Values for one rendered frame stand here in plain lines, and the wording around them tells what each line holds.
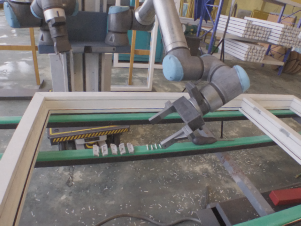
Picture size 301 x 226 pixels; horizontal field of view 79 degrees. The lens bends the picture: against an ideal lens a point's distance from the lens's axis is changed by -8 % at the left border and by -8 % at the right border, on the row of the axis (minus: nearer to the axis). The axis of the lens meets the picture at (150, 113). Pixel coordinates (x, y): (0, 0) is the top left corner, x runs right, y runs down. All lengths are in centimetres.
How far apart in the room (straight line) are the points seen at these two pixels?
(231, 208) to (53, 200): 122
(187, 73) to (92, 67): 123
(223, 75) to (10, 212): 70
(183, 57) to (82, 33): 108
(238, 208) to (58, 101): 91
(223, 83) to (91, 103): 54
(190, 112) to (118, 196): 113
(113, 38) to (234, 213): 132
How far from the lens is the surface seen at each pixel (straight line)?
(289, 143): 99
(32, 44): 315
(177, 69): 66
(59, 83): 196
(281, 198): 112
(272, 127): 104
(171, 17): 80
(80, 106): 89
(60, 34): 98
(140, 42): 454
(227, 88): 66
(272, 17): 1151
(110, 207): 158
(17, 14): 139
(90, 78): 184
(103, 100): 88
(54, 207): 163
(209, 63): 74
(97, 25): 165
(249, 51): 527
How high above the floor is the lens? 132
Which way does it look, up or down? 30 degrees down
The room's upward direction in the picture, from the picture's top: 9 degrees clockwise
